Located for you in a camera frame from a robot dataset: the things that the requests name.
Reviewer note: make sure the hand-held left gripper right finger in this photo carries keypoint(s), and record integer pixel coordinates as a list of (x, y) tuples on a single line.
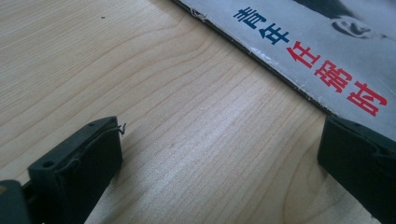
[(361, 161)]

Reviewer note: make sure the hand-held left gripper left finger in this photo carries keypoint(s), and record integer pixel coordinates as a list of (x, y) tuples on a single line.
[(77, 168)]

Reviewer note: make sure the grey book with portrait cover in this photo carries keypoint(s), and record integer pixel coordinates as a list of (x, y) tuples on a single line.
[(314, 40)]

